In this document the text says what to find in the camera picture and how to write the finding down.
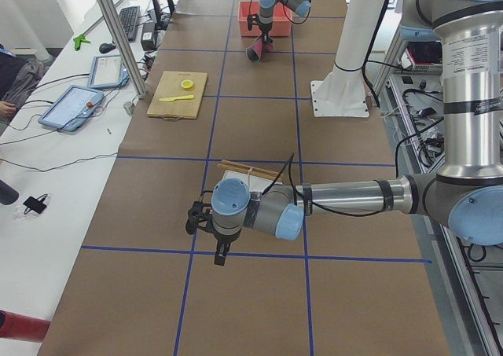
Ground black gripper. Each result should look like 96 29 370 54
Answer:
212 224 241 266
257 16 273 50

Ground pink cleaning cloth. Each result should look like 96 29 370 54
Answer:
246 36 275 61

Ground pink plastic bin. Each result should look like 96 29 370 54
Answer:
238 1 293 37

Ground white rectangular tray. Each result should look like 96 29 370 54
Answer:
219 170 273 193

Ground wooden cloth rack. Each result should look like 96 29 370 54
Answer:
217 160 283 182

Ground yellow lemon slices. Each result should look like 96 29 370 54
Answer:
180 79 194 90

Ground yellow plastic knife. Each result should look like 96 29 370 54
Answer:
158 94 195 103

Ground bamboo cutting board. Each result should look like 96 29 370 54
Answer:
147 71 207 119

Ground black power adapter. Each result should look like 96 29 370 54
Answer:
140 22 157 51

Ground black keyboard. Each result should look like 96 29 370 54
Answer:
119 6 141 42

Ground black computer mouse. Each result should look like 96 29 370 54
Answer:
98 42 116 54

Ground far teach pendant tablet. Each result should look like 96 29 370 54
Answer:
87 55 129 90

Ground teach pendant tablet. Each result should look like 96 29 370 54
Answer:
38 85 105 132
87 55 129 90

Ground green plastic clamp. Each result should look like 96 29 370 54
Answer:
73 34 91 51

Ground black phone on desk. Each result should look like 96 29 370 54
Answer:
23 194 48 215

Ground near teach pendant tablet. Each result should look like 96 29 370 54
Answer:
38 85 105 132

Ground red fire extinguisher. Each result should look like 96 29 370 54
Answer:
1 310 51 343

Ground seated person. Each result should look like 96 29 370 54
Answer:
1 45 49 120

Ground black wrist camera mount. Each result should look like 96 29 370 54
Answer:
247 13 259 31

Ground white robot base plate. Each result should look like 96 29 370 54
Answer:
310 0 389 118

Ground aluminium frame post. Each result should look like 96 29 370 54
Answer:
97 0 147 99

